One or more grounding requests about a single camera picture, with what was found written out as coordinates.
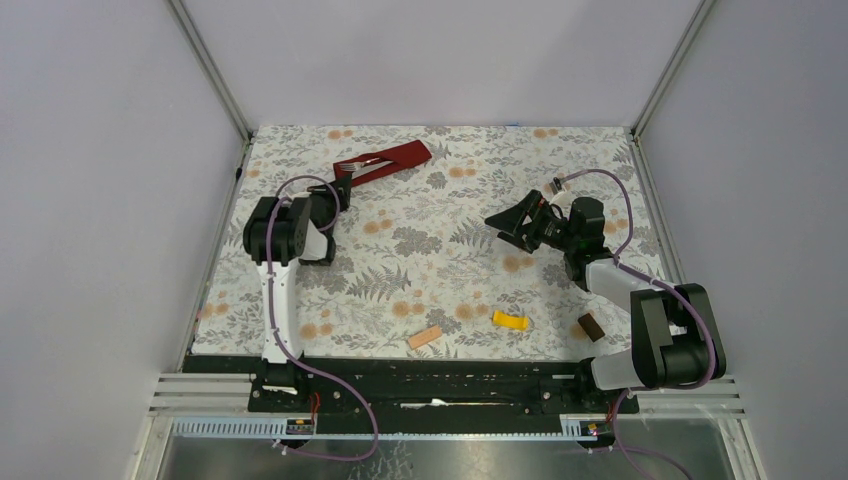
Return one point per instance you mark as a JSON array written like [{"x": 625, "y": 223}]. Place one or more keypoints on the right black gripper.
[{"x": 513, "y": 218}]

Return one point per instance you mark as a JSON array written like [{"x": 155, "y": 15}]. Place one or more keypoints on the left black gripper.
[{"x": 341, "y": 186}]

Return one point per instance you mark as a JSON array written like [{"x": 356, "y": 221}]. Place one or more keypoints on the silver fork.
[{"x": 353, "y": 166}]

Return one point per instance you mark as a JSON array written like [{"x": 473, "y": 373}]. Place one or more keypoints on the dark red cloth napkin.
[{"x": 406, "y": 156}]

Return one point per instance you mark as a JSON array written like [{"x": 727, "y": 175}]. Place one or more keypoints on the silver table knife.
[{"x": 373, "y": 169}]

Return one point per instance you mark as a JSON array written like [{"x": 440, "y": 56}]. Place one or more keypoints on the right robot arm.
[{"x": 674, "y": 337}]

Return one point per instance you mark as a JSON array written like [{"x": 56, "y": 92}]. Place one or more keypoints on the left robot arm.
[{"x": 283, "y": 233}]

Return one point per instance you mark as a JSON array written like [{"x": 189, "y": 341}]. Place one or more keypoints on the yellow block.
[{"x": 504, "y": 320}]

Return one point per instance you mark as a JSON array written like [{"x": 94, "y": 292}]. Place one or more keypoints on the floral patterned table mat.
[{"x": 414, "y": 252}]

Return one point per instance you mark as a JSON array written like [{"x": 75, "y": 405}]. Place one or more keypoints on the dark brown block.
[{"x": 591, "y": 328}]

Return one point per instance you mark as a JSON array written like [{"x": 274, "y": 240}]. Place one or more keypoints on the light wooden block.
[{"x": 424, "y": 337}]

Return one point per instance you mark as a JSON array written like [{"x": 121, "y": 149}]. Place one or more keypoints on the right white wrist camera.
[{"x": 561, "y": 194}]

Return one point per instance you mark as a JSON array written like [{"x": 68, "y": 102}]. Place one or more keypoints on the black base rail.
[{"x": 427, "y": 397}]

